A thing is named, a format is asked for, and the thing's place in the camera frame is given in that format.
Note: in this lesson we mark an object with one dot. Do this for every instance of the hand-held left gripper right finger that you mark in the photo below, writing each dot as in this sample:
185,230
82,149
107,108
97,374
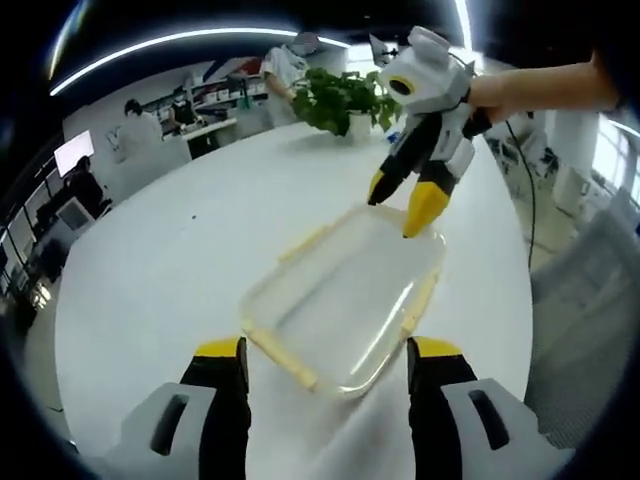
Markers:
435,400

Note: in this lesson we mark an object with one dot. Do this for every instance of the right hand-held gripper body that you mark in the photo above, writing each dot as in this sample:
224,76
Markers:
430,85

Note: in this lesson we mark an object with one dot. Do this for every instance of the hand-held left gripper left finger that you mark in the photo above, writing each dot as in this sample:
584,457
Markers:
225,400

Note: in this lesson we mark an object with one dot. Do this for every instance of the clear plastic container lid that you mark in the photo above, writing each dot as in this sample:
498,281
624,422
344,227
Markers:
345,300

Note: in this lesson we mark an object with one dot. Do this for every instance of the blue flat object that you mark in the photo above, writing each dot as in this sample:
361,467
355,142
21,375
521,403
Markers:
394,136

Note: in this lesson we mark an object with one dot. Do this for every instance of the white plant pot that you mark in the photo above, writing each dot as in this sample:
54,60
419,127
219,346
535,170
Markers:
359,125

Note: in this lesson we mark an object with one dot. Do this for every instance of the white ceiling light strip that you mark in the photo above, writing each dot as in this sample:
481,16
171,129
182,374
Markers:
165,50
462,22

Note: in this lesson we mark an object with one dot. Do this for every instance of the green leafy plant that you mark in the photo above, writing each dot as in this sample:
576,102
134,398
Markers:
330,100

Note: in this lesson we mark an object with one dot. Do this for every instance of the white counter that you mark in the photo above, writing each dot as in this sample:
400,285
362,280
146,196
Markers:
210,131

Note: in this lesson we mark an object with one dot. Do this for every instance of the white wall shelf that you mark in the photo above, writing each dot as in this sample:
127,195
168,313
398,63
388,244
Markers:
220,92

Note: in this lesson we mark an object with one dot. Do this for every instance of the white wall monitor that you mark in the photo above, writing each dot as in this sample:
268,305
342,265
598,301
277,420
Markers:
75,150

